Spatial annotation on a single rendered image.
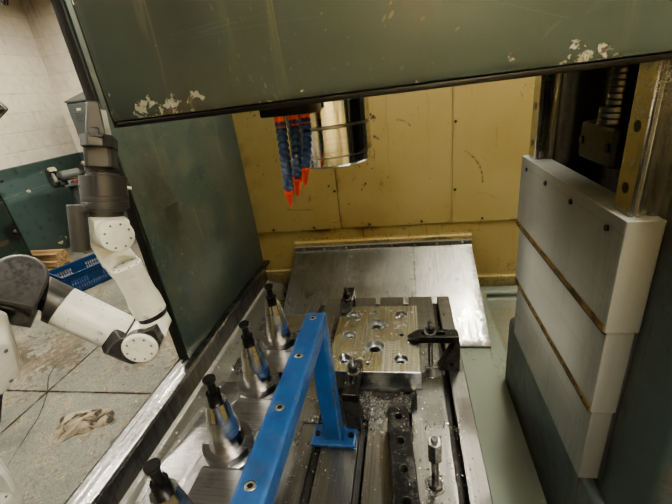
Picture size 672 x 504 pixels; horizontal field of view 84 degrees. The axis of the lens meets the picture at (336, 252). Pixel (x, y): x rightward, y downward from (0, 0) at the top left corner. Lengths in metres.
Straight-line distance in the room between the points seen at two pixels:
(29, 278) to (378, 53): 0.83
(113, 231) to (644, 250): 0.89
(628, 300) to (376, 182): 1.32
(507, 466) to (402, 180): 1.18
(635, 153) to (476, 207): 1.30
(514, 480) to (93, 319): 1.12
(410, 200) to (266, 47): 1.46
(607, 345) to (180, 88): 0.69
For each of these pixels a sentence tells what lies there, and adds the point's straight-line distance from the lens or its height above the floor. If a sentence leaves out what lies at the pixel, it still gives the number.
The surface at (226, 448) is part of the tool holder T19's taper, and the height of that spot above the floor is 1.23.
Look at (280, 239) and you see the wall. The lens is 2.01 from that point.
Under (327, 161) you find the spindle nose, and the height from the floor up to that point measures 1.50.
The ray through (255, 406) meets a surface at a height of 1.22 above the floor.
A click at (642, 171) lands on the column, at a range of 0.62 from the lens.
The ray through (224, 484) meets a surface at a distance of 0.53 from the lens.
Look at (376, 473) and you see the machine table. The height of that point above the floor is 0.90.
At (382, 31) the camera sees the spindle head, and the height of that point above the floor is 1.66.
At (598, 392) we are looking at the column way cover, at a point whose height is 1.12.
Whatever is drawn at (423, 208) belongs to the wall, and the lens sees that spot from 1.85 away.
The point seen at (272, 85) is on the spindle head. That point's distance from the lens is 0.45.
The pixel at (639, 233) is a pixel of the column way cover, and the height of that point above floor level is 1.40.
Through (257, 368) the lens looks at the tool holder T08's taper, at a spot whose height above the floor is 1.26.
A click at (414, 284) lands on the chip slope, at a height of 0.75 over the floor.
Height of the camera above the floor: 1.62
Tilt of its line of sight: 24 degrees down
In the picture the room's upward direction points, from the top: 7 degrees counter-clockwise
